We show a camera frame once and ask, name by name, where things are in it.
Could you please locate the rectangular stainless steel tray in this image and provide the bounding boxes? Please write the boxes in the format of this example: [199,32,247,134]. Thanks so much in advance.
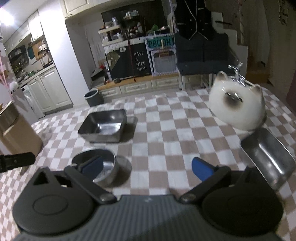
[78,109,127,143]

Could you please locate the oval stainless steel dish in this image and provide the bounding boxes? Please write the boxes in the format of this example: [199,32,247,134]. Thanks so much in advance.
[239,128,295,191]

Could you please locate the white kitchen cabinet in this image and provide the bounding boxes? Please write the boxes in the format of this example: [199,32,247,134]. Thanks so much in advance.
[27,67,73,113]

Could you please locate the poizon blue white box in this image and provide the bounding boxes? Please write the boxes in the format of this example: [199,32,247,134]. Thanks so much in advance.
[145,34,178,76]

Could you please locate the round stainless steel bowl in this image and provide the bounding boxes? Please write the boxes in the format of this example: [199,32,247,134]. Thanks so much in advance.
[71,148,119,187]

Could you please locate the white storage shelf rack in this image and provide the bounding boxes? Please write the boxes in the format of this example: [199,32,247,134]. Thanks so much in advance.
[98,17,124,47]

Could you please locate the dark folding table white legs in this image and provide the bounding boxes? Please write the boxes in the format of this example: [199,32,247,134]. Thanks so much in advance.
[175,33,236,76]

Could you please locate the low white drawer bench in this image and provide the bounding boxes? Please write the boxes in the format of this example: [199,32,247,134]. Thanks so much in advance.
[93,74,179,101]

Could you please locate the white washing machine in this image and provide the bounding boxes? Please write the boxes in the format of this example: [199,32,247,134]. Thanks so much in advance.
[22,85,45,119]

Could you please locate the brown white checkered tablecloth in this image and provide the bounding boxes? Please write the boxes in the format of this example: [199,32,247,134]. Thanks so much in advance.
[0,85,296,241]

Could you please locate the white cat shaped teapot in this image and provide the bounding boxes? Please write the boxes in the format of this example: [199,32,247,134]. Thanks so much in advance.
[209,62,266,131]

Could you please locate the beige pitcher with steel lid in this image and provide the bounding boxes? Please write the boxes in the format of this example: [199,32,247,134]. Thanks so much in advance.
[1,101,43,156]

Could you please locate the black have a nice day sign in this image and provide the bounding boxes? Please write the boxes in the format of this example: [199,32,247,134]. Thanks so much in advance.
[104,41,151,80]

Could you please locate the dark grey trash bin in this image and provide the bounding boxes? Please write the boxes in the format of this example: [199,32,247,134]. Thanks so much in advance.
[84,89,104,107]

